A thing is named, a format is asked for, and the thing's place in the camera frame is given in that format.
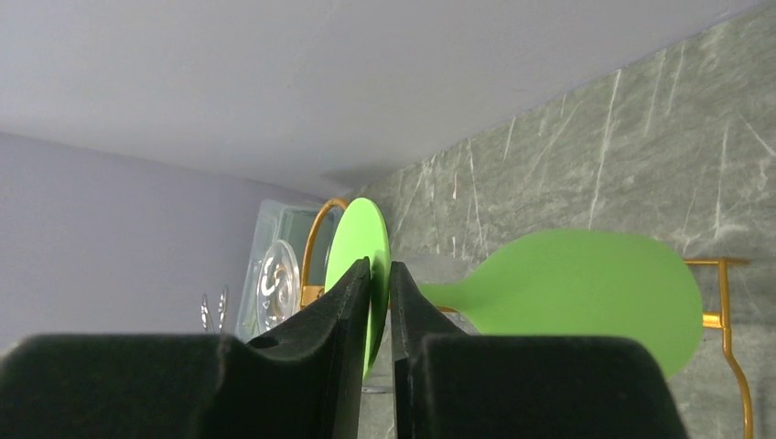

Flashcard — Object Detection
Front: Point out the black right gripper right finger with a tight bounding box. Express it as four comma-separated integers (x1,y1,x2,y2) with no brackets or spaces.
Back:
390,262,687,438

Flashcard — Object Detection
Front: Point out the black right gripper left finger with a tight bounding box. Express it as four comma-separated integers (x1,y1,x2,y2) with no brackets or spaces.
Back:
1,259,372,438

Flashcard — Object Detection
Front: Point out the clear wine glass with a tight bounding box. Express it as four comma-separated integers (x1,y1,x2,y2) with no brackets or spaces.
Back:
255,240,301,334

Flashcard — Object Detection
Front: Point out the green plastic wine glass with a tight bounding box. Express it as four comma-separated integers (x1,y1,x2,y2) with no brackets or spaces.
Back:
324,197,705,380

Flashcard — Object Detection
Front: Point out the translucent green storage box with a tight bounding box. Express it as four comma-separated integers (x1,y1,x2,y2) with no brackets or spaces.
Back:
235,199,343,341

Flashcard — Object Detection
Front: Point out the chrome wire glass rack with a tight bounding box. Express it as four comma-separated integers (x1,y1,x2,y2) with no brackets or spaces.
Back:
199,285,230,334

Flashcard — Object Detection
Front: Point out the gold wire glass rack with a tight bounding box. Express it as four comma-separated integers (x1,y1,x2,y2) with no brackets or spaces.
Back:
299,197,755,439

